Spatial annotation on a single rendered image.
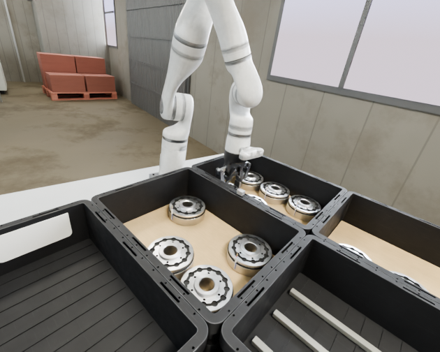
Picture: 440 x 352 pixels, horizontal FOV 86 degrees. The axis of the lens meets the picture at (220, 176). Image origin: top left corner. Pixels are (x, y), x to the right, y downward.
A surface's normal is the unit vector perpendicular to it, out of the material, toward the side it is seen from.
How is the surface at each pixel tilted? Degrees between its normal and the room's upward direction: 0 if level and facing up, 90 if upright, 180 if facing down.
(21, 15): 90
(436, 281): 0
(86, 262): 0
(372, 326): 0
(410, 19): 90
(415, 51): 90
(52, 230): 90
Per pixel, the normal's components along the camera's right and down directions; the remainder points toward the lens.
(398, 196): -0.78, 0.20
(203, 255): 0.11, -0.88
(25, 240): 0.73, 0.39
